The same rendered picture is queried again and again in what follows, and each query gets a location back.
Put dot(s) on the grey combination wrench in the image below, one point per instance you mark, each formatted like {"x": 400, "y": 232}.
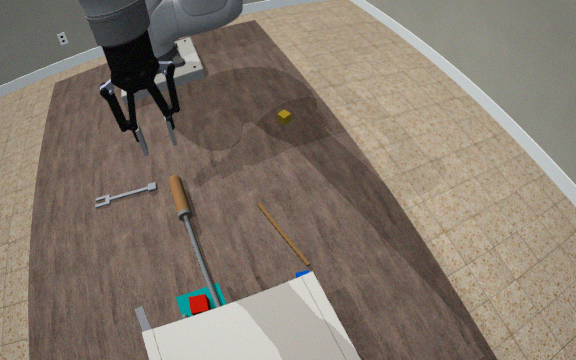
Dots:
{"x": 151, "y": 187}

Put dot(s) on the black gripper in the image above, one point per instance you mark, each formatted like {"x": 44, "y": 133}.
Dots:
{"x": 132, "y": 55}

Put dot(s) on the blue cube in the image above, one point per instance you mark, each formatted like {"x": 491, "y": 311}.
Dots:
{"x": 301, "y": 273}

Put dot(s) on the small yellow cube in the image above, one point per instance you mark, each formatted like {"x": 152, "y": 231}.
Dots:
{"x": 284, "y": 117}

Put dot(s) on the teal square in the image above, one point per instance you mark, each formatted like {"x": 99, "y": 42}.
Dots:
{"x": 183, "y": 300}

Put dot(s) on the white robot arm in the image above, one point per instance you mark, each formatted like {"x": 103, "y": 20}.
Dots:
{"x": 115, "y": 22}

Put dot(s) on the grey metal hook with wooden handle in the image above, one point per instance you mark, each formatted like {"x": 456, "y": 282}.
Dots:
{"x": 185, "y": 214}

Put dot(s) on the red block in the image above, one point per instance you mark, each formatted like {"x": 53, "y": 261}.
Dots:
{"x": 199, "y": 304}

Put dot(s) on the grey flat bar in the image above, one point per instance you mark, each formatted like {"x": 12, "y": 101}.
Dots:
{"x": 145, "y": 325}

